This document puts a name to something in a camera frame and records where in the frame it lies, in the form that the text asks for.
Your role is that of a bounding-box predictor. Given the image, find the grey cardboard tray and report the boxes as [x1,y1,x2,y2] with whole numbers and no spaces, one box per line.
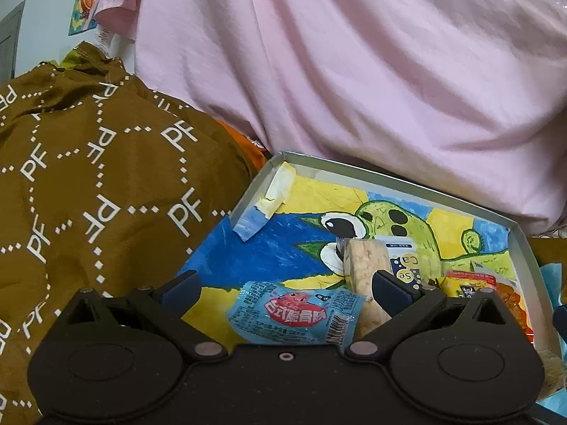
[177,151,563,364]

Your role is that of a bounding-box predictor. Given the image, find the brown patterned cloth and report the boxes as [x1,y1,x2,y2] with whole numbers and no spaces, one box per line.
[0,42,266,425]

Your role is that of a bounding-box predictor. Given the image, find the clear packet brown cookie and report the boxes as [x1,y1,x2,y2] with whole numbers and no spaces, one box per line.
[538,347,567,399]

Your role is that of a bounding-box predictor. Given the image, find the grey window frame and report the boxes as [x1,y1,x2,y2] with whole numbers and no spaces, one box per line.
[0,0,27,85]

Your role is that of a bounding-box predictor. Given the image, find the pink cloth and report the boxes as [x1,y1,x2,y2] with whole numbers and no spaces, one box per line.
[95,0,567,237]

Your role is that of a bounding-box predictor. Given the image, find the painted paper drawing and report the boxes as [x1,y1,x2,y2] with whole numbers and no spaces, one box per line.
[179,161,519,346]

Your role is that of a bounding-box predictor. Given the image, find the blue snack packet pink print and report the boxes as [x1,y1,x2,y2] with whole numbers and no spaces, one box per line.
[226,281,366,346]

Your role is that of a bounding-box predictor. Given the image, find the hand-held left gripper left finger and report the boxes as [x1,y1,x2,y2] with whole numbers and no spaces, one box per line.
[57,270,229,359]

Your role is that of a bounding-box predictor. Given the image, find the red snack packet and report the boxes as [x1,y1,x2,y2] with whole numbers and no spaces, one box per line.
[472,261,534,341]

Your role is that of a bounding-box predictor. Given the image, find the beige snack bar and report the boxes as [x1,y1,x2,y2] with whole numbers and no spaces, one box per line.
[343,239,395,339]

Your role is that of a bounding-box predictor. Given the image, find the green yellow cracker packet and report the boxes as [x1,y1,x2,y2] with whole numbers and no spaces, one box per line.
[436,277,485,297]

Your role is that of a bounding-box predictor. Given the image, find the wall poster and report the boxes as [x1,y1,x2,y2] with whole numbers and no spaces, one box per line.
[67,0,105,36]

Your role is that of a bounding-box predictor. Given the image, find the blue white tube packet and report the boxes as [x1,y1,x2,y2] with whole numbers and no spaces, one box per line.
[383,241,419,293]

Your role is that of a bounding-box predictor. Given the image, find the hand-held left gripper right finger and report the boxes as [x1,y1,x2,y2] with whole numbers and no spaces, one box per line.
[343,270,517,359]

